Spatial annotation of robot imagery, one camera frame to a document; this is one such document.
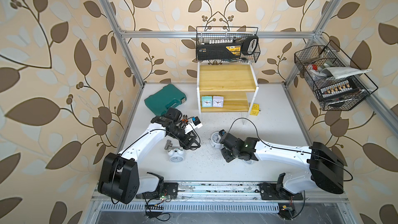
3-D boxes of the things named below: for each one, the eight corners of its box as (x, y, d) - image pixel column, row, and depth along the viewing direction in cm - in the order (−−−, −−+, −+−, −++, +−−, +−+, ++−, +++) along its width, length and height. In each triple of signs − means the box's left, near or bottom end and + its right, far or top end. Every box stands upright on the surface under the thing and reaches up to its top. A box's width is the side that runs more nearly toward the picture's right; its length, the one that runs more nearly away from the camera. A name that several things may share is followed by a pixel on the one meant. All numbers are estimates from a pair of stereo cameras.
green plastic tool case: (145, 102, 110) (144, 98, 108) (172, 85, 121) (171, 82, 118) (161, 118, 101) (159, 115, 99) (188, 98, 112) (187, 95, 110)
